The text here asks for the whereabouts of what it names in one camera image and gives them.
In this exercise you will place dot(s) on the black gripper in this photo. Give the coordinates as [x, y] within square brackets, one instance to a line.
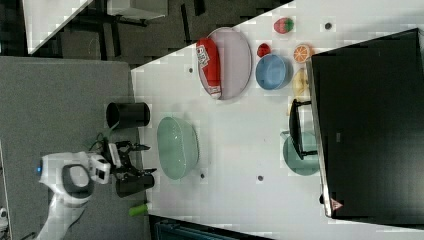
[119, 160]

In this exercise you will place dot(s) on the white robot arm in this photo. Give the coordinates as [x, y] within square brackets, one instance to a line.
[72, 178]

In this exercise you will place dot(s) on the green marker cap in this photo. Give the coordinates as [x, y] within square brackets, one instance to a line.
[137, 210]

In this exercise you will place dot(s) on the red ketchup bottle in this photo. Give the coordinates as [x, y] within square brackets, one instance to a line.
[209, 61]

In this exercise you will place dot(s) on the blue bowl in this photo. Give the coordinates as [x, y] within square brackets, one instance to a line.
[273, 72]

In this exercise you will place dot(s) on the small red toy fruit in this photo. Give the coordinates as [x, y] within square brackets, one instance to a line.
[263, 50]

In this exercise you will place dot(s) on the green mug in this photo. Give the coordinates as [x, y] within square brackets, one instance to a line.
[304, 165]

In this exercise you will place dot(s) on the toy banana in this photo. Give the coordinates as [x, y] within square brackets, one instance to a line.
[300, 88]

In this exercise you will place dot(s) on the toy orange slice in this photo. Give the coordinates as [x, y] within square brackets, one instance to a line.
[302, 52]

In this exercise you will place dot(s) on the toy strawberry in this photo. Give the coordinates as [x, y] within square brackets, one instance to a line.
[283, 25]

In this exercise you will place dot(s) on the black toaster oven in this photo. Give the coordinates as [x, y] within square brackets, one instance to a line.
[367, 102]

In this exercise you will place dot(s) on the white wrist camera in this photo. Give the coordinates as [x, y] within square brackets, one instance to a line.
[99, 169]

